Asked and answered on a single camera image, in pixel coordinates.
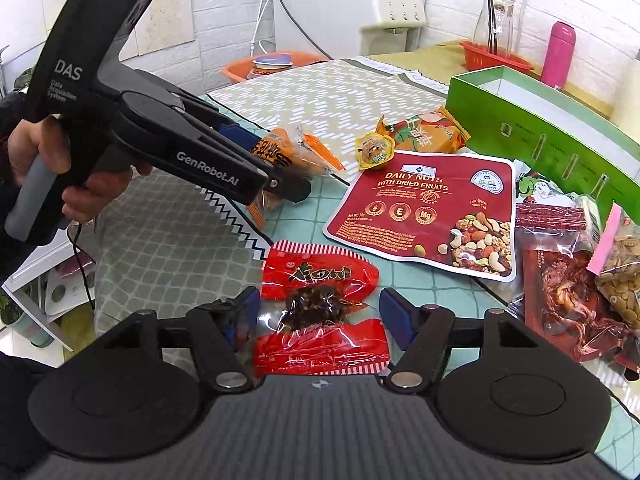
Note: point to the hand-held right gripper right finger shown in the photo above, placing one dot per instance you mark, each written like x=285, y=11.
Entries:
x=395, y=317

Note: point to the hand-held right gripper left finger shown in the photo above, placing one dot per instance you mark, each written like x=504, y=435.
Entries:
x=245, y=315

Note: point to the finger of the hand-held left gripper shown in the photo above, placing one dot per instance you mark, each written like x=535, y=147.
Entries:
x=290, y=189
x=240, y=135

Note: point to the orange snack packet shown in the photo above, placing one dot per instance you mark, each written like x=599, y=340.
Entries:
x=310, y=152

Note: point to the red snack packet clear window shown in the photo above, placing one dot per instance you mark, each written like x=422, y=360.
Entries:
x=320, y=270

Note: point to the orange fruit print packet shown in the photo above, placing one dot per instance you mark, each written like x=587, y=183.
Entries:
x=425, y=132

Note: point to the green cardboard box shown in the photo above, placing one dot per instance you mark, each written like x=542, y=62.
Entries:
x=525, y=120

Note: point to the person's left hand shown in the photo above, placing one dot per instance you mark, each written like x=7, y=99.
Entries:
x=27, y=145

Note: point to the orange plastic basin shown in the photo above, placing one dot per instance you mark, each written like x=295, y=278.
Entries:
x=235, y=72

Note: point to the grey dashed pattern mat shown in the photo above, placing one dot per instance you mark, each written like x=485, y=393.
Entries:
x=165, y=240
x=300, y=95

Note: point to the white bowl blue lid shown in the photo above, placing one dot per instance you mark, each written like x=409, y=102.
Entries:
x=270, y=62

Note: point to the small yellow jelly cup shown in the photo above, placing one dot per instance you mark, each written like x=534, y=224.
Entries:
x=375, y=150

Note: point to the large red nuts packet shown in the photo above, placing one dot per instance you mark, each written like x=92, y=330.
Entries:
x=400, y=210

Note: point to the white water dispenser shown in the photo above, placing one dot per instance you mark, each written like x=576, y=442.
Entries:
x=340, y=5

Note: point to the dark red meat packet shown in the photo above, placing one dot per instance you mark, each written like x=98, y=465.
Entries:
x=565, y=285

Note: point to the red sausage stick packet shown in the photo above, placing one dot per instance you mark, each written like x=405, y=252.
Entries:
x=550, y=215

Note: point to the white shelf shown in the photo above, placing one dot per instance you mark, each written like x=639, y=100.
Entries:
x=60, y=280

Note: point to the green cartoon print packet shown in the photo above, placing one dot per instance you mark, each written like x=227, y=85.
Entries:
x=537, y=185

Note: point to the yellow cloth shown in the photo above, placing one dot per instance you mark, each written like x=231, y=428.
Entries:
x=440, y=62

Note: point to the pale green pot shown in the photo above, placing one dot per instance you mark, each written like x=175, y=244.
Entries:
x=35, y=330

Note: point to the peanut packet pink top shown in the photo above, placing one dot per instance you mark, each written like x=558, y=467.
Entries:
x=622, y=270

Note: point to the red plastic basket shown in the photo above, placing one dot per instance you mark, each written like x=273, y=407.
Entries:
x=500, y=62

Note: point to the black stick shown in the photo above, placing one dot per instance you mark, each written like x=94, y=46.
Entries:
x=492, y=15

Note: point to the glass carafe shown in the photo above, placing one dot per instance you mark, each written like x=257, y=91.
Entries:
x=502, y=25

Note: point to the pink bottle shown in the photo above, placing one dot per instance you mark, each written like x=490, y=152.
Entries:
x=557, y=55

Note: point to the cream thermos jug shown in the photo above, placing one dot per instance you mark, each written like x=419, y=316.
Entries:
x=630, y=95

